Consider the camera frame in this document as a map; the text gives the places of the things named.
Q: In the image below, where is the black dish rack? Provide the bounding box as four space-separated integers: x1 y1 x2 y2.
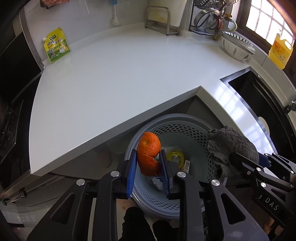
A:
189 1 237 37

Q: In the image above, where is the white bowl in sink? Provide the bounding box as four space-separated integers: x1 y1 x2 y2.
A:
258 116 270 136

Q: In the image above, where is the pink hanging cloth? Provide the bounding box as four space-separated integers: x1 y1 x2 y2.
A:
40 0 70 9

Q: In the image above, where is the steel cutting board rack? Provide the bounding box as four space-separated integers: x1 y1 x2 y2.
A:
144 6 179 36

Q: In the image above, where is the yellow square plastic ring lid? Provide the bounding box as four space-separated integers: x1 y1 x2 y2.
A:
166 151 185 168

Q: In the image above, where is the steel pot lid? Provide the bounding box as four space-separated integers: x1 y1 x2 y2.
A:
194 8 222 31

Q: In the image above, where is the steel faucet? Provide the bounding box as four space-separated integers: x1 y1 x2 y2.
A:
283 98 296 115

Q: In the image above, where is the white cutting board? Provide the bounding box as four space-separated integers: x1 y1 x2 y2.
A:
147 0 187 27

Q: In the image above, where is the window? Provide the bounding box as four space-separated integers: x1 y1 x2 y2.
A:
237 1 295 48

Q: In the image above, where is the yellow seasoning pouch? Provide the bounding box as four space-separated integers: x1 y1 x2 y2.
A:
43 28 70 63

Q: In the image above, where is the black kitchen sink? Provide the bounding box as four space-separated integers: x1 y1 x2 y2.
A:
221 67 295 159

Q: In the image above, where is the orange peel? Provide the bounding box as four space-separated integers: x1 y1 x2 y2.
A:
137 132 161 177

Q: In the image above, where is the grey perforated trash basket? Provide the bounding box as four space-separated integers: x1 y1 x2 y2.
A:
124 113 228 219

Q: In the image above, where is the white striped colander bowl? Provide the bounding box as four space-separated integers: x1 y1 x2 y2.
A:
221 31 255 61

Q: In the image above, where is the dark grey rag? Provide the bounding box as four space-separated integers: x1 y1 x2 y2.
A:
207 125 259 178

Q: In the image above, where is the white bottle brush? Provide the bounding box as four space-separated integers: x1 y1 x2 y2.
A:
110 0 120 26

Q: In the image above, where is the yellow oil bottle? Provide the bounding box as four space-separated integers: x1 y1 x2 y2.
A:
268 33 293 70

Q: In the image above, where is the red white snack wrapper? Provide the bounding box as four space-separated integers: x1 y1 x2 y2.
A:
181 160 191 174

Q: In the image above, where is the black gas stove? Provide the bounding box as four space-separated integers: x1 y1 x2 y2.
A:
1 99 24 164

